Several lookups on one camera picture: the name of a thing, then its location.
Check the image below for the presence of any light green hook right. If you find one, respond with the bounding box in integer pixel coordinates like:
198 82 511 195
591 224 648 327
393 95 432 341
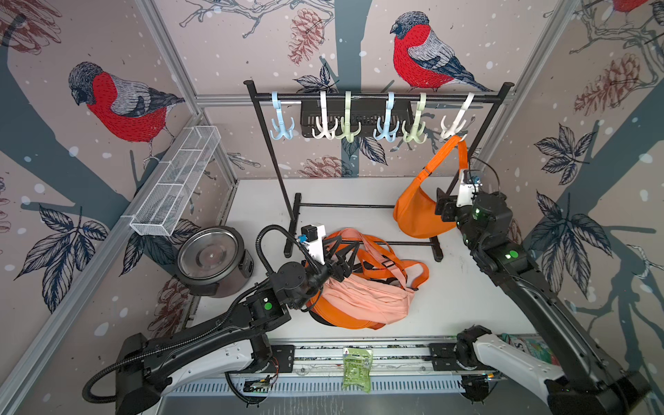
401 93 427 144

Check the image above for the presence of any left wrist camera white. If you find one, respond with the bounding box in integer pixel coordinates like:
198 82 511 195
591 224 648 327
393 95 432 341
297 224 327 264

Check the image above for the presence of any orange crossbody bag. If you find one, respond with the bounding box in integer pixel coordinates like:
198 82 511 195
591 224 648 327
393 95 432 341
336 228 430 291

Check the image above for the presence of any light blue hook right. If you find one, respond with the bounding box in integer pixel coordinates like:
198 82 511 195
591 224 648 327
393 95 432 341
373 92 400 143

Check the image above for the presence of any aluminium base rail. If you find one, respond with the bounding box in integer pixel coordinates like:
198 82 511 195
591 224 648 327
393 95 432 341
161 341 504 400

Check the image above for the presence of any light green hook left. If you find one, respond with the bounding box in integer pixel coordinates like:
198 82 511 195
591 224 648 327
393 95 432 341
335 91 361 144

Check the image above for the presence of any white hook left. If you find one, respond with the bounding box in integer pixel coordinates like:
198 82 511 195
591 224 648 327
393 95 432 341
312 91 338 140

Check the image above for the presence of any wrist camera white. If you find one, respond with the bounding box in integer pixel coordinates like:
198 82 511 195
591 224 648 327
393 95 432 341
456 169 482 208
297 224 327 264

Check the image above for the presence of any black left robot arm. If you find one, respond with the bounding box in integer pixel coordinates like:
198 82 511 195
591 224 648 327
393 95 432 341
81 225 360 414

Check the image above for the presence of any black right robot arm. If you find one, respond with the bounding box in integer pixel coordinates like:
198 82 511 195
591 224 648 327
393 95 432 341
431 190 651 414

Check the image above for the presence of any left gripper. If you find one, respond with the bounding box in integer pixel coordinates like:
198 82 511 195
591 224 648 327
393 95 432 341
291 234 358 312

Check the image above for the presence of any green snack packet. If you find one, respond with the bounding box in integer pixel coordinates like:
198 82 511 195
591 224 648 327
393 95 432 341
342 348 374 394

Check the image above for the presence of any light green hook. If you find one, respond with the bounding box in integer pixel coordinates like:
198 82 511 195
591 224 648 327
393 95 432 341
335 91 361 144
401 93 427 144

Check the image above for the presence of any light blue hook left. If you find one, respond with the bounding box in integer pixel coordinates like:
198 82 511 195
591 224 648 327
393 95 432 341
269 92 295 141

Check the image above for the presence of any light blue hook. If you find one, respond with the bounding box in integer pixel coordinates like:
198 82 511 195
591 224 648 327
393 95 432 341
269 92 295 141
373 92 400 143

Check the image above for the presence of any black metal garment rack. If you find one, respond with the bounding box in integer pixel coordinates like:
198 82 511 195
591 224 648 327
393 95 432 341
243 80 515 262

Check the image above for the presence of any orange sling bag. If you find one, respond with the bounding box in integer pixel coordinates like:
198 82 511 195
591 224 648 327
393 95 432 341
393 136 469 239

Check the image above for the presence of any white hook right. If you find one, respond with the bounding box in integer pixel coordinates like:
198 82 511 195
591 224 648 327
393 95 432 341
440 93 475 139

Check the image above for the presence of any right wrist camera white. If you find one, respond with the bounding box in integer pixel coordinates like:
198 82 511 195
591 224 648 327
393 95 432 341
456 169 482 208

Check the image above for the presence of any pink waist bag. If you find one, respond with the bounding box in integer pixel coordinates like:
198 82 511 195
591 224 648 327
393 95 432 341
315 274 414 330

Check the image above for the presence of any white hook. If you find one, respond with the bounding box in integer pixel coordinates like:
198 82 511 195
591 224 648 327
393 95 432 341
440 93 475 139
312 91 338 140

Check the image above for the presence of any white wire mesh basket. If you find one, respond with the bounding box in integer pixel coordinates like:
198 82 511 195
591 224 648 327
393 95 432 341
130 126 221 236

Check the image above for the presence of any dark orange bag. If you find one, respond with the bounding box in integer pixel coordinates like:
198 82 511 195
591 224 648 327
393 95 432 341
307 292 413 330

